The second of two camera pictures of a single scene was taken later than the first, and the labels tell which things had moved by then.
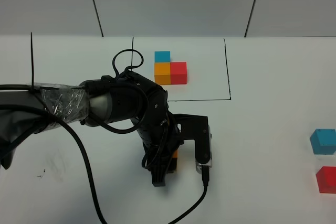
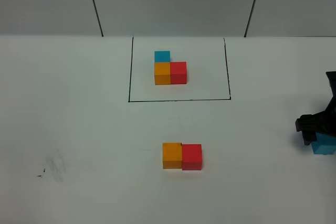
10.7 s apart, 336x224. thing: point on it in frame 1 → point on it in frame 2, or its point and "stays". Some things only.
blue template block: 162,56 stays
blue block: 323,141 stays
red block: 326,178 → 191,154
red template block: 178,73 stays
